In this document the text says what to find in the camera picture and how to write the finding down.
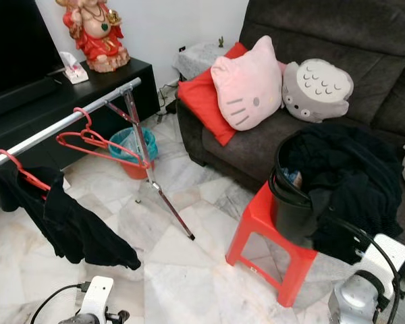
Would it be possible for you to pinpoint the black buttoned garment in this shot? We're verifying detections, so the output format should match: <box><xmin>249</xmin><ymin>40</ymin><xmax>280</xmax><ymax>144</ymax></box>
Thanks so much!
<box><xmin>280</xmin><ymin>121</ymin><xmax>405</xmax><ymax>265</ymax></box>

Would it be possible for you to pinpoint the red plastic hanger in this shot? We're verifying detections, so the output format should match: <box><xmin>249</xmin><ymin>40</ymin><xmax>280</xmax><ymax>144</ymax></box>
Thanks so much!
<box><xmin>0</xmin><ymin>148</ymin><xmax>55</xmax><ymax>200</ymax></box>
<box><xmin>56</xmin><ymin>107</ymin><xmax>153</xmax><ymax>169</ymax></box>

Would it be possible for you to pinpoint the black shirt green print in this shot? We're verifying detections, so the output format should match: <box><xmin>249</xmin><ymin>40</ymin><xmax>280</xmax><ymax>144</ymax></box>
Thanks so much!
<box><xmin>0</xmin><ymin>165</ymin><xmax>142</xmax><ymax>271</ymax></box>

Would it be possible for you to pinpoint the red bin teal bag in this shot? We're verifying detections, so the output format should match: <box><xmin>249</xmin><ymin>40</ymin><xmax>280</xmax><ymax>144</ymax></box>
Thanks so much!
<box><xmin>108</xmin><ymin>126</ymin><xmax>158</xmax><ymax>180</ymax></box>

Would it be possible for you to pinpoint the red plastic stool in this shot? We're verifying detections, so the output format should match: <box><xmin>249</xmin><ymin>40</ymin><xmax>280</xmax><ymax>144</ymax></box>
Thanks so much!
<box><xmin>225</xmin><ymin>181</ymin><xmax>321</xmax><ymax>308</ymax></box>

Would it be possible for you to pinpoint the silver metal clothes rack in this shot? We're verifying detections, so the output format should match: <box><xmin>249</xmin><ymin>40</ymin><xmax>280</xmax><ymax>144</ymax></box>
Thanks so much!
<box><xmin>0</xmin><ymin>76</ymin><xmax>196</xmax><ymax>242</ymax></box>

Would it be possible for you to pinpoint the black plastic bucket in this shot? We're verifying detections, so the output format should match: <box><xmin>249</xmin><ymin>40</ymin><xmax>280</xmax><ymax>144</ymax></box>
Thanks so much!
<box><xmin>268</xmin><ymin>132</ymin><xmax>338</xmax><ymax>249</ymax></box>

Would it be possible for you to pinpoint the black television console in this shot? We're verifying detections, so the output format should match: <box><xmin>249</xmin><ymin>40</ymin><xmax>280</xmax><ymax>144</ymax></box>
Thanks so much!
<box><xmin>0</xmin><ymin>57</ymin><xmax>161</xmax><ymax>213</ymax></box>

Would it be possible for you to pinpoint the red square cushion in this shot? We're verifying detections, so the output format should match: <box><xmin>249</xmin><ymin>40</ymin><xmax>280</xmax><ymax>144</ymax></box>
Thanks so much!
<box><xmin>177</xmin><ymin>42</ymin><xmax>247</xmax><ymax>146</ymax></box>

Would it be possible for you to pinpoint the black soundbar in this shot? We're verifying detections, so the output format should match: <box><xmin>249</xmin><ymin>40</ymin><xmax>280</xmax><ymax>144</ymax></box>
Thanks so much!
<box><xmin>0</xmin><ymin>71</ymin><xmax>65</xmax><ymax>121</ymax></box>

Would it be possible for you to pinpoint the white tissue box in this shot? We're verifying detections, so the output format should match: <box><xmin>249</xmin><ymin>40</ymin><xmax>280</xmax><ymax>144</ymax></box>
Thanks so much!
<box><xmin>59</xmin><ymin>52</ymin><xmax>88</xmax><ymax>85</ymax></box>

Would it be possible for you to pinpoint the pink cat face cushion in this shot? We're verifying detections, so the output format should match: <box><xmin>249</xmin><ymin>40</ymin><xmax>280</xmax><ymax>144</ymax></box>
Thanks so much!
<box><xmin>211</xmin><ymin>35</ymin><xmax>284</xmax><ymax>131</ymax></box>

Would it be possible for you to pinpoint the side table lace cloth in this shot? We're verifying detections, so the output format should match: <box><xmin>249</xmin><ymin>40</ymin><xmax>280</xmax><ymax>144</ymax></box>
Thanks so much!
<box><xmin>172</xmin><ymin>40</ymin><xmax>230</xmax><ymax>82</ymax></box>

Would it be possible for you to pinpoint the red elephant god statue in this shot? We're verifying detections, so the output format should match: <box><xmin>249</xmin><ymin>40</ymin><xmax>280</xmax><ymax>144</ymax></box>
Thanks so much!
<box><xmin>55</xmin><ymin>0</ymin><xmax>131</xmax><ymax>73</ymax></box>

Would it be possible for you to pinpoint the black flat television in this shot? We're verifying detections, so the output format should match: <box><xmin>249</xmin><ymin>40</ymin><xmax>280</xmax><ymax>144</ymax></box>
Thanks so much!
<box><xmin>0</xmin><ymin>0</ymin><xmax>66</xmax><ymax>95</ymax></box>

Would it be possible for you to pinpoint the grey round creature cushion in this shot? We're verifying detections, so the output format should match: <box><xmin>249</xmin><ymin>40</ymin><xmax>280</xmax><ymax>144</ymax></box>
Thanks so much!
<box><xmin>281</xmin><ymin>58</ymin><xmax>355</xmax><ymax>124</ymax></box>

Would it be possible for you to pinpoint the dark grey fabric sofa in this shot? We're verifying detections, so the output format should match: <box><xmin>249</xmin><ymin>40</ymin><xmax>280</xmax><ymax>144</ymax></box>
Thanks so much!
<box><xmin>175</xmin><ymin>0</ymin><xmax>405</xmax><ymax>196</ymax></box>

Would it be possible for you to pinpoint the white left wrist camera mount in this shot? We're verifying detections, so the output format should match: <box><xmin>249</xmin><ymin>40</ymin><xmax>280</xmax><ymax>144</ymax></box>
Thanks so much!
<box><xmin>81</xmin><ymin>275</ymin><xmax>114</xmax><ymax>318</ymax></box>

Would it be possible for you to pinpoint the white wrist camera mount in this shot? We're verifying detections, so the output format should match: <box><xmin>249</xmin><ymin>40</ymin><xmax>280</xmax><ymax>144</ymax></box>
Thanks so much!
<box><xmin>81</xmin><ymin>275</ymin><xmax>114</xmax><ymax>318</ymax></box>
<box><xmin>351</xmin><ymin>233</ymin><xmax>405</xmax><ymax>298</ymax></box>

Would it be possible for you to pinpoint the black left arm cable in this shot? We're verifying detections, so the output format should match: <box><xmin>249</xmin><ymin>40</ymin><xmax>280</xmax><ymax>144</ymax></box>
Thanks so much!
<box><xmin>30</xmin><ymin>282</ymin><xmax>88</xmax><ymax>324</ymax></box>

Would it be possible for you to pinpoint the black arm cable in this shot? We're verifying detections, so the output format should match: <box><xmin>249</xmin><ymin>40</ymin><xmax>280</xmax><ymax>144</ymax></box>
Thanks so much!
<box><xmin>324</xmin><ymin>216</ymin><xmax>402</xmax><ymax>324</ymax></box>
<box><xmin>30</xmin><ymin>282</ymin><xmax>88</xmax><ymax>324</ymax></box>

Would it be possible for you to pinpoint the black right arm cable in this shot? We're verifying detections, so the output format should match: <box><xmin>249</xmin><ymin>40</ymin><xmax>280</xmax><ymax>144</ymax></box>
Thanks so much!
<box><xmin>324</xmin><ymin>216</ymin><xmax>402</xmax><ymax>324</ymax></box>

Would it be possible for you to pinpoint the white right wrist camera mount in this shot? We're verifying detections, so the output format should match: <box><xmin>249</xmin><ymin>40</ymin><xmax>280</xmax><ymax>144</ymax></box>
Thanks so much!
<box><xmin>351</xmin><ymin>233</ymin><xmax>405</xmax><ymax>298</ymax></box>

